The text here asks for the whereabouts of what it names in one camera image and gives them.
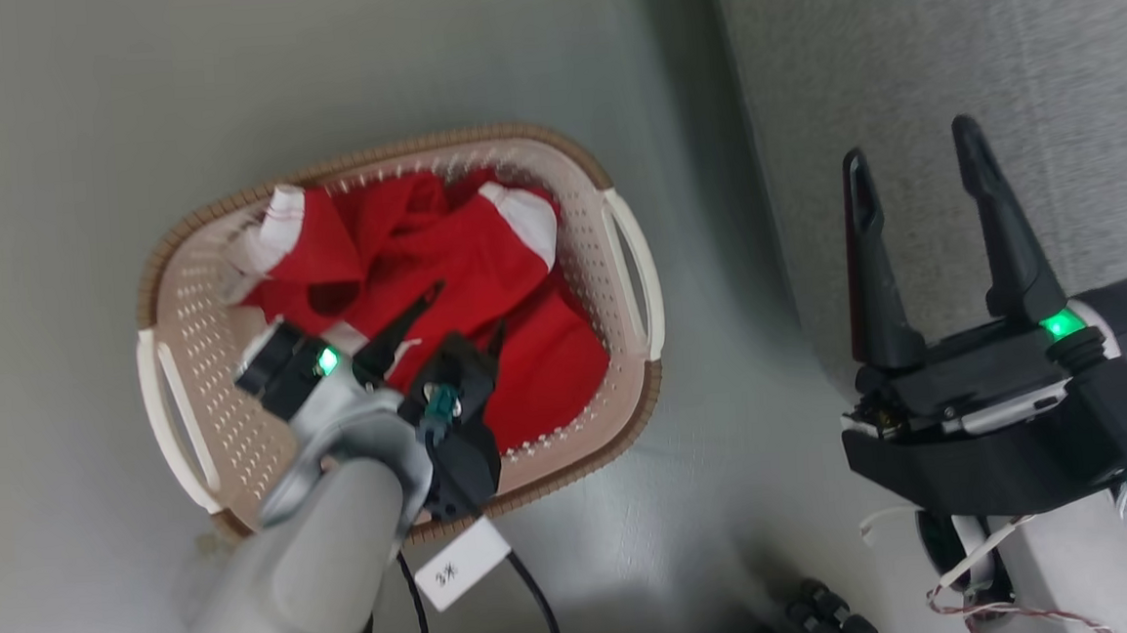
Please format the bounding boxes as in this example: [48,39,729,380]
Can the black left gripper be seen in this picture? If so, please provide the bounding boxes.
[229,277,521,535]

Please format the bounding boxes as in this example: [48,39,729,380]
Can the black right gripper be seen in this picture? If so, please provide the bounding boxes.
[822,105,1127,528]

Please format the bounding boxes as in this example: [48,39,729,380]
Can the red jersey with black number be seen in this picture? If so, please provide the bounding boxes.
[328,162,617,465]

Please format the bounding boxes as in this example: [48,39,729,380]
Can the red shorts with white band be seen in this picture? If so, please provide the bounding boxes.
[215,179,370,340]

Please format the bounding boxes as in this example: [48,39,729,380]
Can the beige perforated plastic laundry basket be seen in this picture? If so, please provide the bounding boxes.
[124,113,680,563]

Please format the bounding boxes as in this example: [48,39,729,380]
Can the grey fabric sofa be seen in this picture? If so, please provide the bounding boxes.
[709,0,1127,423]

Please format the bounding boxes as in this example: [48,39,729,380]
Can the white paper tag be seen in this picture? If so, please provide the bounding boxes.
[410,517,517,615]

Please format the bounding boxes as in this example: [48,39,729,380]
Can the teal left cable connector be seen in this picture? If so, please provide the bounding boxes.
[415,382,466,445]

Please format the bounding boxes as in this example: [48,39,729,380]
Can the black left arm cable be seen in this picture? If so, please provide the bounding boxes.
[295,540,563,633]

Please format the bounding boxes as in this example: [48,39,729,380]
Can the thin red white wires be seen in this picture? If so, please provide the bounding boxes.
[859,493,1117,633]

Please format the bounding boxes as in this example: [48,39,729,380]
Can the black corrugated cable conduit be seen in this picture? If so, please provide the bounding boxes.
[783,573,892,633]

